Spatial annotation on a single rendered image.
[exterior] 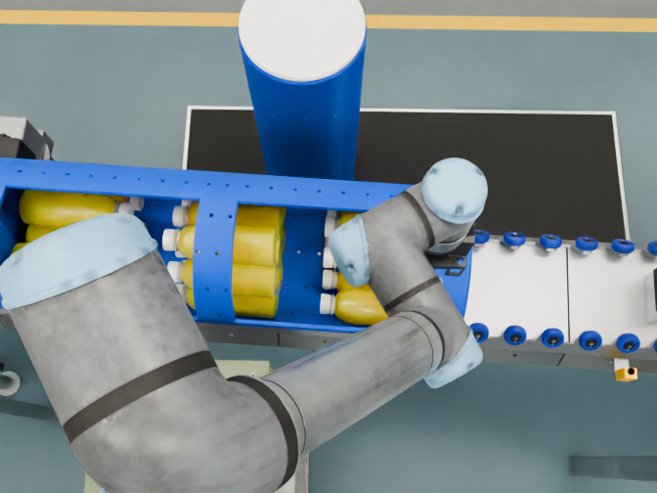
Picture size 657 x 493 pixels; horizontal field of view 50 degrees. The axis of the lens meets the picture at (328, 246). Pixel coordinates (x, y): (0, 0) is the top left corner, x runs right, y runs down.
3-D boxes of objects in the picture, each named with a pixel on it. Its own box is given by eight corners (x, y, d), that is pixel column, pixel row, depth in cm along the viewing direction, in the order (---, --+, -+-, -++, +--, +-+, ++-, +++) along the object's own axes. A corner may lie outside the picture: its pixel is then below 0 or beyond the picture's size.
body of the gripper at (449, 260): (459, 280, 105) (475, 256, 94) (401, 276, 105) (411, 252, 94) (459, 231, 108) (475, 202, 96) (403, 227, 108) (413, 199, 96)
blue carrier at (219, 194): (443, 342, 144) (469, 338, 116) (20, 312, 146) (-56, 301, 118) (450, 205, 148) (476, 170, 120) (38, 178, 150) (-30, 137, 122)
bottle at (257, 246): (279, 224, 129) (178, 217, 130) (274, 232, 122) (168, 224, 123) (277, 261, 131) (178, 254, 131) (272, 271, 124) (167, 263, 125)
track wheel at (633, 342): (644, 339, 139) (641, 333, 140) (621, 337, 139) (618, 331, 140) (637, 356, 141) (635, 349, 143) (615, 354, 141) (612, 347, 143)
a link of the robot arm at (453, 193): (406, 173, 81) (468, 141, 82) (396, 207, 91) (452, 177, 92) (442, 230, 79) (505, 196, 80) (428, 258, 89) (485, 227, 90)
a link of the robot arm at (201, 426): (199, 568, 42) (512, 344, 81) (119, 403, 44) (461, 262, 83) (109, 608, 48) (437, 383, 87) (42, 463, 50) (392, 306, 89)
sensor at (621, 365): (629, 381, 145) (638, 379, 140) (614, 380, 145) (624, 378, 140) (627, 344, 147) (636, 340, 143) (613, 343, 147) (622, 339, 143)
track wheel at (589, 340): (606, 336, 139) (603, 330, 140) (583, 335, 139) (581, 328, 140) (599, 353, 141) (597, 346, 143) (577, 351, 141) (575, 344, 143)
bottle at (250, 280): (276, 263, 127) (173, 255, 127) (273, 301, 127) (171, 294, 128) (280, 257, 134) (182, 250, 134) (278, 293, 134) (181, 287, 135)
